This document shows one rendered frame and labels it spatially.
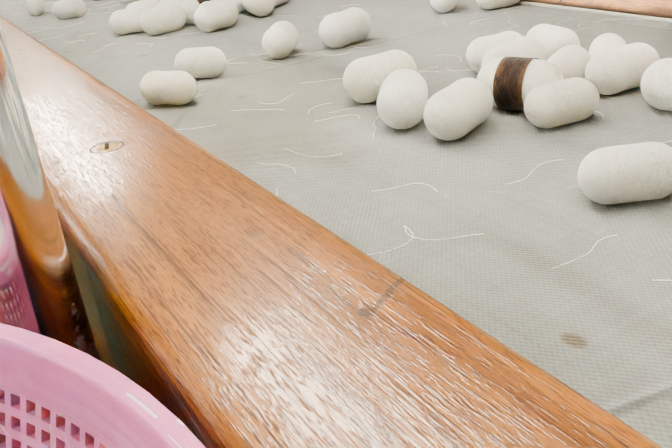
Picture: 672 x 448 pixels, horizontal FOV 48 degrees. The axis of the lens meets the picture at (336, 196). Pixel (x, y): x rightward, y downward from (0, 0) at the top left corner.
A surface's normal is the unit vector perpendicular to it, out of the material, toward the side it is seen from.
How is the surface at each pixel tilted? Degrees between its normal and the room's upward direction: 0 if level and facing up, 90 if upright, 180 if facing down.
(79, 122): 0
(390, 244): 0
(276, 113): 0
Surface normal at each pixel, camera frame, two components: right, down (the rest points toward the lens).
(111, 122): -0.12, -0.91
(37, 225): 0.84, 0.12
